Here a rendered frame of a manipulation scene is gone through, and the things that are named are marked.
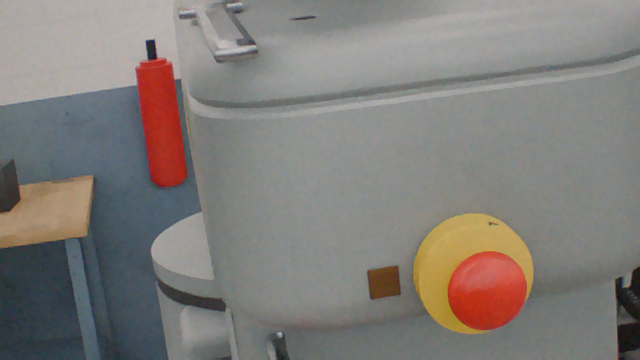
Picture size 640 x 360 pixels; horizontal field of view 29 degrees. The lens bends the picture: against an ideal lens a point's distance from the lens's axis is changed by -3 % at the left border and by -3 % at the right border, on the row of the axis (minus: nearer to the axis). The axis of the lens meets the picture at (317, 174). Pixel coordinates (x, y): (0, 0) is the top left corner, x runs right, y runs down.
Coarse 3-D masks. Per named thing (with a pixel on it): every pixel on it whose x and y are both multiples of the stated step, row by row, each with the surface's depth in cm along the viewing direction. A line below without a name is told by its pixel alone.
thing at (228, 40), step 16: (224, 0) 78; (240, 0) 77; (192, 16) 76; (208, 16) 70; (224, 16) 69; (208, 32) 63; (224, 32) 62; (240, 32) 61; (224, 48) 57; (240, 48) 57; (256, 48) 57
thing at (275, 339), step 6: (270, 336) 75; (276, 336) 75; (282, 336) 75; (270, 342) 74; (276, 342) 74; (282, 342) 74; (270, 348) 73; (276, 348) 73; (282, 348) 73; (270, 354) 73; (276, 354) 72; (282, 354) 72
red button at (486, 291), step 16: (480, 256) 61; (496, 256) 61; (464, 272) 61; (480, 272) 61; (496, 272) 61; (512, 272) 61; (448, 288) 62; (464, 288) 61; (480, 288) 61; (496, 288) 61; (512, 288) 61; (464, 304) 61; (480, 304) 61; (496, 304) 61; (512, 304) 61; (464, 320) 62; (480, 320) 61; (496, 320) 61
